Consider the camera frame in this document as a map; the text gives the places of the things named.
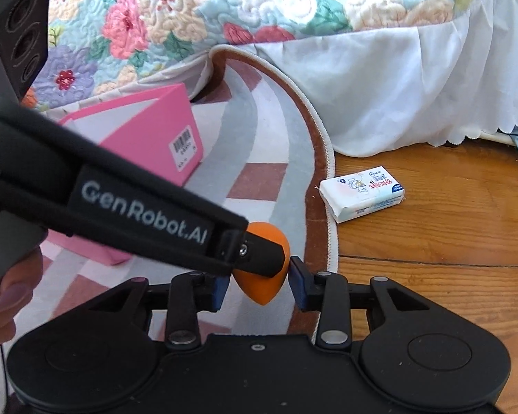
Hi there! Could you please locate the white tissue pack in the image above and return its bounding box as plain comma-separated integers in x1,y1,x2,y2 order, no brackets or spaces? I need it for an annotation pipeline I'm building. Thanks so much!
318,166,406,224

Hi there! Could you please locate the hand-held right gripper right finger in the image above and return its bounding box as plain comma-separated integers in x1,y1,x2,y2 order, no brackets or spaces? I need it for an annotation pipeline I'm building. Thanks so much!
287,256,432,348

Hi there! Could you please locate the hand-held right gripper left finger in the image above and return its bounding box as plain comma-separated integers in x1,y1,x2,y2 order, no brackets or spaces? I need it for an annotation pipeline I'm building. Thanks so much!
86,269,230,350

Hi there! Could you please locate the orange makeup sponge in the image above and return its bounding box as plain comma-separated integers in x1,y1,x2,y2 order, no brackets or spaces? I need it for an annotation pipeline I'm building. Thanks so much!
233,221,291,305

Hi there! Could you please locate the person's left hand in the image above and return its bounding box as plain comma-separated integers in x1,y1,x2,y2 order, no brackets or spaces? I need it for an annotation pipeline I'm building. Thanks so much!
0,252,45,372

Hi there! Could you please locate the floral quilted bed cover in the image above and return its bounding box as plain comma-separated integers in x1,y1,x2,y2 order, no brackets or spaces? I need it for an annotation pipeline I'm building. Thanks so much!
47,0,518,158

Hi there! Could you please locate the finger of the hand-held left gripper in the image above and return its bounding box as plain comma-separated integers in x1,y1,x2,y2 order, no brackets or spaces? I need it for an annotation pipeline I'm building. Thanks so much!
68,163,286,279

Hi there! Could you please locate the checkered round rug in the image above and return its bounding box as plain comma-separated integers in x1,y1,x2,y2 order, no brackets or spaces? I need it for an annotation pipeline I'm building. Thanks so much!
9,44,342,341

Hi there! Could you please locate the pink cardboard box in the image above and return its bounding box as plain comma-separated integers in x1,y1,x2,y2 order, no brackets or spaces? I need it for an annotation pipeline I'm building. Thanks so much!
47,84,204,266

